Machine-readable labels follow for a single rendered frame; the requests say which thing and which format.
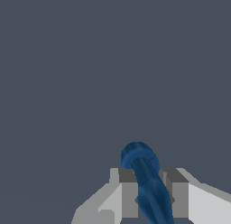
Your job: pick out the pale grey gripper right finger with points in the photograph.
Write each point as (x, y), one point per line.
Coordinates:
(195, 200)

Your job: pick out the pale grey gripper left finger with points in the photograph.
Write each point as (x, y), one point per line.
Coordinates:
(112, 197)

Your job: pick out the blue bolt-shaped object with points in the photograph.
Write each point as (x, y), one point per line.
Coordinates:
(150, 185)

